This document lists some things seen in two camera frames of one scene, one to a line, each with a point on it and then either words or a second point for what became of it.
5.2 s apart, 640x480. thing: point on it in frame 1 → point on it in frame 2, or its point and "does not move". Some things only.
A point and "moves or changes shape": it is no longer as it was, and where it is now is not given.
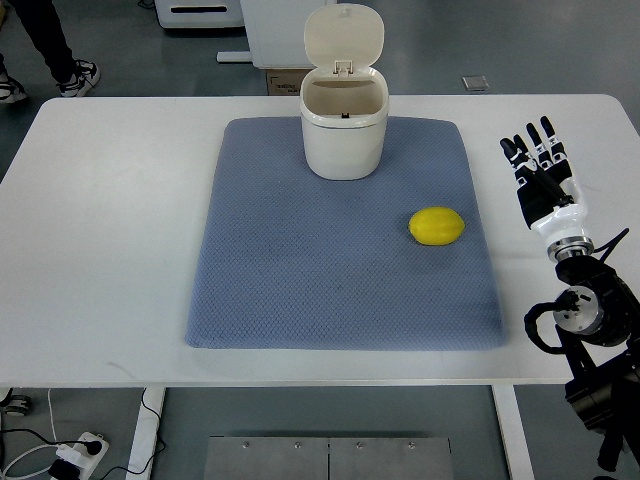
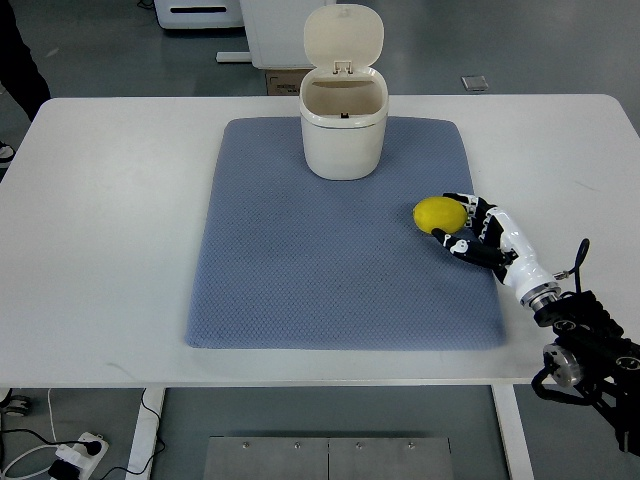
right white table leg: x=513 y=434 does not move
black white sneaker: x=11 y=90 → x=7 y=153
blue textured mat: x=288 y=260 does not move
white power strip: x=80 y=457 does not move
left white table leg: x=146 y=437 does not move
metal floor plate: x=327 y=458 does not move
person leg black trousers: x=44 y=26 → x=20 y=75
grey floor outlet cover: x=475 y=83 does not move
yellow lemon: x=436 y=226 moves or changes shape
